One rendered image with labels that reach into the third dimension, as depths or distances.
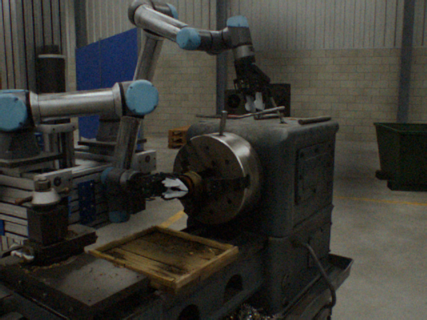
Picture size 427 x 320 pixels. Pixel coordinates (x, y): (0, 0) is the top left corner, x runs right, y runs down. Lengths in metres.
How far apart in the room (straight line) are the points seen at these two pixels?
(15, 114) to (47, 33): 0.58
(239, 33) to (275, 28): 10.31
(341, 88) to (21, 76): 10.17
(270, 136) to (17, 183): 0.88
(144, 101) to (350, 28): 10.34
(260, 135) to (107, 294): 0.81
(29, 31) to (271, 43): 10.28
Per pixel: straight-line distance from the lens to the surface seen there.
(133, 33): 6.62
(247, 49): 1.46
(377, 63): 11.41
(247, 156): 1.37
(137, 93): 1.38
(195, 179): 1.31
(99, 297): 0.92
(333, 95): 11.41
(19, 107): 1.37
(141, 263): 1.27
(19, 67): 1.76
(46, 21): 1.87
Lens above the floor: 1.40
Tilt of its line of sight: 9 degrees down
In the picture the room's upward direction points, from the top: straight up
